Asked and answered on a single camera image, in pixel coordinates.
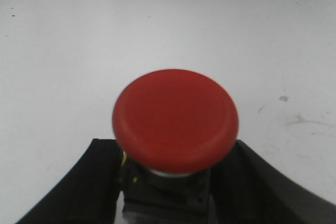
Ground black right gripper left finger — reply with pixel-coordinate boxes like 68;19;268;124
19;138;122;223

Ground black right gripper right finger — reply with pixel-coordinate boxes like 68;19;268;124
211;140;335;223

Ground red mushroom push button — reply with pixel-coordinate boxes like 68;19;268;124
112;69;239;223

